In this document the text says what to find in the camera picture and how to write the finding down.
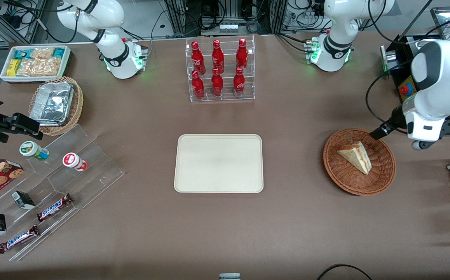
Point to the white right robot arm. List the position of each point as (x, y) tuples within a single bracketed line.
[(113, 54)]

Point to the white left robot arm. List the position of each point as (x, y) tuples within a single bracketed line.
[(335, 48)]

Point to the silver foil tray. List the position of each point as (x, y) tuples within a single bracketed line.
[(52, 103)]

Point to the light tan wicker basket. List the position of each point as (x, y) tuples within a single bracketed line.
[(77, 105)]

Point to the triangular wrapped sandwich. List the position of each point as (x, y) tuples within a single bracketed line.
[(356, 157)]

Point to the brown round wicker basket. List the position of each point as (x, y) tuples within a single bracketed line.
[(341, 175)]

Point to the cream rectangular serving tray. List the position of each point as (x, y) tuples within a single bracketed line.
[(218, 163)]

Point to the green lid yogurt cup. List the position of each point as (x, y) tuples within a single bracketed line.
[(32, 150)]

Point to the yellow snack packet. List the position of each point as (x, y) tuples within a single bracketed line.
[(13, 67)]

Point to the yellow emergency stop button box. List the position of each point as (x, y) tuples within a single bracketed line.
[(407, 88)]

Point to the clear bag of crackers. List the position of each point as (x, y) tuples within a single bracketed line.
[(43, 53), (38, 67)]

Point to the red lid yogurt cup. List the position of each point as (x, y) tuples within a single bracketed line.
[(73, 161)]

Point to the teal snack packet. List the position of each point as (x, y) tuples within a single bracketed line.
[(23, 53), (58, 53)]

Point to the white rectangular snack bin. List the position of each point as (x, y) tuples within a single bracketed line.
[(66, 62)]

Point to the Snickers chocolate bar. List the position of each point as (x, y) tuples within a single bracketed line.
[(19, 239), (54, 207)]

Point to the clear acrylic step riser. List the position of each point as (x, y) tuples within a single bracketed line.
[(96, 167), (19, 217)]

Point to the metal control box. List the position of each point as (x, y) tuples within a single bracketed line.
[(394, 54)]

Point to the red cola bottle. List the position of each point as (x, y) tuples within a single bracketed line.
[(218, 58), (217, 84), (197, 58), (239, 83), (242, 56), (197, 87)]

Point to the clear acrylic bottle rack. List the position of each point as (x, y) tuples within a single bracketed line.
[(225, 95)]

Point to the white power strip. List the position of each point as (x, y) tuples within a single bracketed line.
[(228, 27)]

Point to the small grey white object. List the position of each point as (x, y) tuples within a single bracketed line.
[(229, 276)]

